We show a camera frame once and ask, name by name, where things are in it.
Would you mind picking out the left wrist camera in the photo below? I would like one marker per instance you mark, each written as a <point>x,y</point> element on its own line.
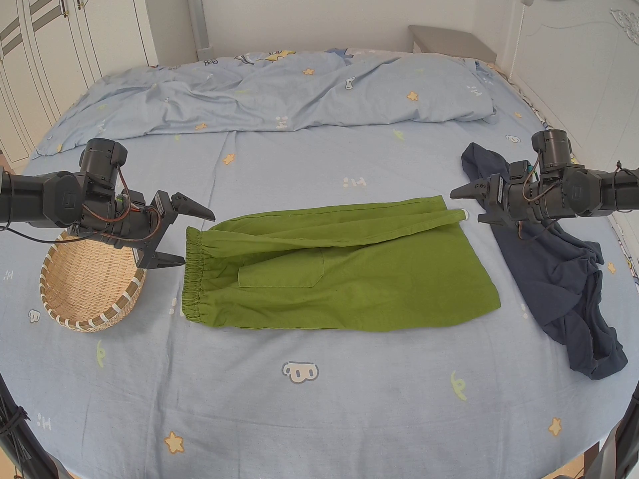
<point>135,201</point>

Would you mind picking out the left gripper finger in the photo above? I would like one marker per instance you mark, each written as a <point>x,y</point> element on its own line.
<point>167,261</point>
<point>192,208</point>

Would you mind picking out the dark blue garment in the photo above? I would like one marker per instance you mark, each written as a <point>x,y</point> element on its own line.
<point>559,277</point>

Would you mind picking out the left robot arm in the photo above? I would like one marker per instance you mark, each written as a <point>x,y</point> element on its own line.
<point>30,197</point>

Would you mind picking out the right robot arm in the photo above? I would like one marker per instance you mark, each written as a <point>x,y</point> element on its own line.
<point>589,192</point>

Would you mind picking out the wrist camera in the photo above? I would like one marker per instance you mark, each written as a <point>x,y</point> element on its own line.
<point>135,201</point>
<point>519,171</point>

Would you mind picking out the round woven basket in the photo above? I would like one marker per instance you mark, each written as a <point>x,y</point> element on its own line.
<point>85,287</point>

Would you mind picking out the pale blue quilt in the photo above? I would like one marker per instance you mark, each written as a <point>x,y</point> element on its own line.
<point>199,98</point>

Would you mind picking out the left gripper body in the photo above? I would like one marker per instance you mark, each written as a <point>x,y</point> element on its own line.
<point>149,232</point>

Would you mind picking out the green shorts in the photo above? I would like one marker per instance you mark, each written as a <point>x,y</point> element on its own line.
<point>349,277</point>

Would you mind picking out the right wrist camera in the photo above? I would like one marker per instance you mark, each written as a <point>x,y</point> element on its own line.
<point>519,171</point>

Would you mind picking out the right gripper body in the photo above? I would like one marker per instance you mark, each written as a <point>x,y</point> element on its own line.
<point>519,202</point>

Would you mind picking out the grey bedside table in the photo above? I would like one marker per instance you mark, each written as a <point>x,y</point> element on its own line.
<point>449,43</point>

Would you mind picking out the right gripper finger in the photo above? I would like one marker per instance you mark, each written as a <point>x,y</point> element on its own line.
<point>474,190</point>
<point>493,217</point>

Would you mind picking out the white wardrobe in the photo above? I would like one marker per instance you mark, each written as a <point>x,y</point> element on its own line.
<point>75,43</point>

